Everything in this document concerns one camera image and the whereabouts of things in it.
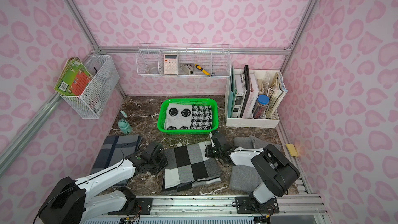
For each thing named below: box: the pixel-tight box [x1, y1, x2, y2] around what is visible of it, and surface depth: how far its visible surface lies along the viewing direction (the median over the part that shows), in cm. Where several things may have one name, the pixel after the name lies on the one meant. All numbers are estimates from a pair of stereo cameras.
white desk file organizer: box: [224, 69, 281, 129], surface depth 97 cm
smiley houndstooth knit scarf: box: [163, 103, 213, 131], surface depth 103 cm
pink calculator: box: [163, 53, 178, 75], surface depth 97 cm
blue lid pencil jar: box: [252, 94, 270, 119], surface depth 97 cm
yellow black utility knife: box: [194, 63, 211, 76], surface depth 100 cm
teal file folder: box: [227, 65, 238, 118], surface depth 88 cm
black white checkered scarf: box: [161, 141, 223, 192], surface depth 84 cm
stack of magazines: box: [265, 71, 289, 119], surface depth 92 cm
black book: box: [239, 64, 251, 119], surface depth 91 cm
